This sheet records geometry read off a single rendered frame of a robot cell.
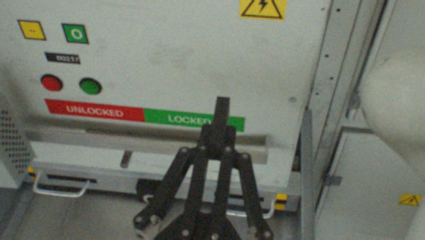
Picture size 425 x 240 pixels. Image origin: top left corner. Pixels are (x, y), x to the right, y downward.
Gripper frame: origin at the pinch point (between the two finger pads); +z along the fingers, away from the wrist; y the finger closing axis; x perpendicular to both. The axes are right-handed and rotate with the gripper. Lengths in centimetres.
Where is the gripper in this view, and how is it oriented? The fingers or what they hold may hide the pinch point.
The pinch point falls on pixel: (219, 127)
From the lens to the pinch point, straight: 47.4
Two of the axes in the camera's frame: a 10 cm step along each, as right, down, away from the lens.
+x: 0.0, -6.6, -7.5
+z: 1.3, -7.4, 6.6
